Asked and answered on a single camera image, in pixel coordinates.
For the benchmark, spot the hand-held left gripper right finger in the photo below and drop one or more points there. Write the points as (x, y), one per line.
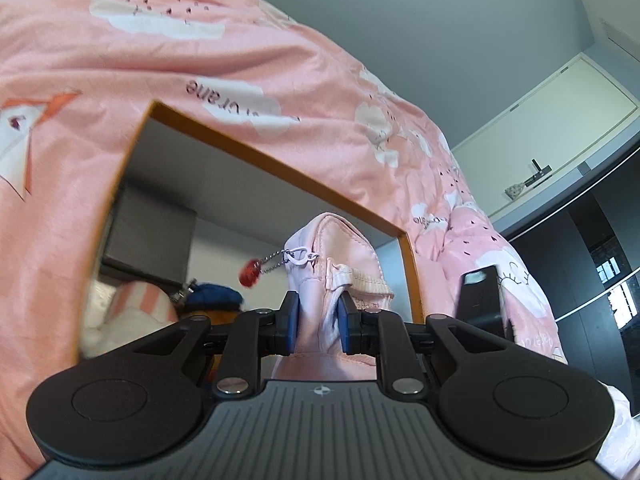
(344, 327)

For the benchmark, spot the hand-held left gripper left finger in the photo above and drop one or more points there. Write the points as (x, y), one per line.
(292, 330)

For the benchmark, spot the pink mini backpack pouch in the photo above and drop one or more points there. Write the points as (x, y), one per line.
(330, 245)

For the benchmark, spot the brown bear plush blue uniform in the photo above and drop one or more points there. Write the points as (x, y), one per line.
(215, 297)

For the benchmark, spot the orange cardboard box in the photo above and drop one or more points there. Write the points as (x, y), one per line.
(225, 210)

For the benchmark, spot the white plush dog striped hat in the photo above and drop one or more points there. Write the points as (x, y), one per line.
(135, 305)

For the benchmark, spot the dark grey box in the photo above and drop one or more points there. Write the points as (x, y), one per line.
(150, 230)

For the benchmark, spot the dark wardrobe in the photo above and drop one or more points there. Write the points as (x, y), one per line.
(575, 260)

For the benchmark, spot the small patterned hanging pouch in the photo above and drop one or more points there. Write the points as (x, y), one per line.
(514, 191)

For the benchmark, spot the white door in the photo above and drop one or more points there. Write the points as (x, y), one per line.
(550, 130)

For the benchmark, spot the pink printed blanket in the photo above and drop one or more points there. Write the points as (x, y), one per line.
(75, 35)

